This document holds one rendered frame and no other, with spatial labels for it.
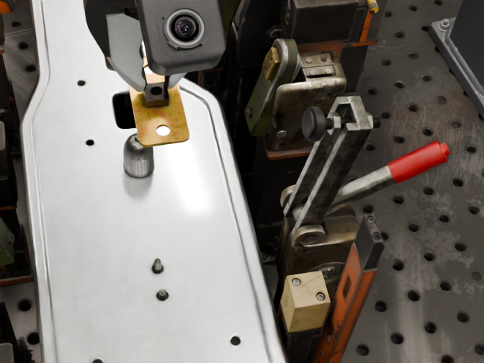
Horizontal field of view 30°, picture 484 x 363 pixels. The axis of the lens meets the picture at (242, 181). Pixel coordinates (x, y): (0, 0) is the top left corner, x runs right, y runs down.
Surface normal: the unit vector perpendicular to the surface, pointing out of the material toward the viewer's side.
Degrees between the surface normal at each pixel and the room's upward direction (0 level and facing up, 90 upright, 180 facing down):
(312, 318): 90
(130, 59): 88
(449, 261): 0
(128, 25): 88
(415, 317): 0
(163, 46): 27
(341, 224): 0
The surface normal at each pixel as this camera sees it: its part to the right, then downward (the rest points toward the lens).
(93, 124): 0.07, -0.57
